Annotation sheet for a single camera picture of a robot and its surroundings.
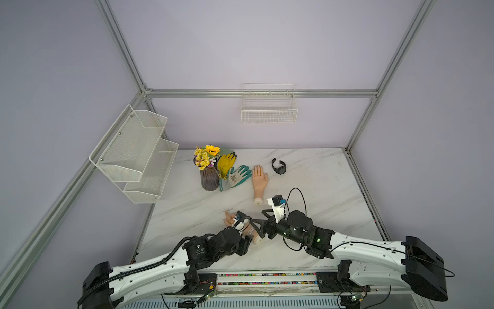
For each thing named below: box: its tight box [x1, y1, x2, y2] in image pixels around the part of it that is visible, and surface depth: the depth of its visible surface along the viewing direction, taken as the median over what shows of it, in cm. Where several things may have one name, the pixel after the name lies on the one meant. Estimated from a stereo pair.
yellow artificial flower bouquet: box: [194, 144, 235, 171], surface depth 86 cm
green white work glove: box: [219, 164, 253, 192], surface depth 106 cm
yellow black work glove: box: [217, 151, 238, 180], surface depth 114 cm
